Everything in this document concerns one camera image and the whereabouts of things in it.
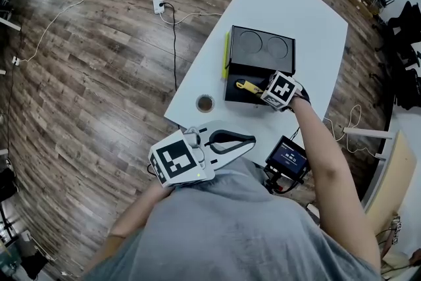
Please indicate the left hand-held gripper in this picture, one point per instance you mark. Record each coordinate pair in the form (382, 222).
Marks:
(174, 158)

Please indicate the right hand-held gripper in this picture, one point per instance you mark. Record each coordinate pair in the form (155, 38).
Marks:
(282, 90)

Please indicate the yellow utility knife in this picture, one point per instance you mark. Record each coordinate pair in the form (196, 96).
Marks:
(250, 86)

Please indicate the black drawer box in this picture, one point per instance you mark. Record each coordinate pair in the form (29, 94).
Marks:
(260, 59)

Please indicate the person's right forearm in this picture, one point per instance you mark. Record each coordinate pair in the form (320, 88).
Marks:
(325, 168)

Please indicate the person's left forearm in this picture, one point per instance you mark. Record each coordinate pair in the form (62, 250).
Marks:
(138, 217)

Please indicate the small black monitor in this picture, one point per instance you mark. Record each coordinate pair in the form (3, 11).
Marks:
(287, 158)

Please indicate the yellow ruler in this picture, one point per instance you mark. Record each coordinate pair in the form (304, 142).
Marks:
(225, 56)

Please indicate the large white table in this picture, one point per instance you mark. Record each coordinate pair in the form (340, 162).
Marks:
(279, 3)

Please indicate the person's grey shirt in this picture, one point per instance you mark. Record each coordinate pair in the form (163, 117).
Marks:
(230, 233)

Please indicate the black office chair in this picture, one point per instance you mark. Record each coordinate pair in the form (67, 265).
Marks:
(406, 14)
(404, 75)

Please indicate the light wooden desk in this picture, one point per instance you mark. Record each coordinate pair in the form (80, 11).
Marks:
(394, 174)

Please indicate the white power strip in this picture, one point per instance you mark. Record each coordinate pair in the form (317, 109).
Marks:
(158, 3)

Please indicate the small white floor socket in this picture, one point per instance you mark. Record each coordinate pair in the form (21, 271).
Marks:
(16, 60)

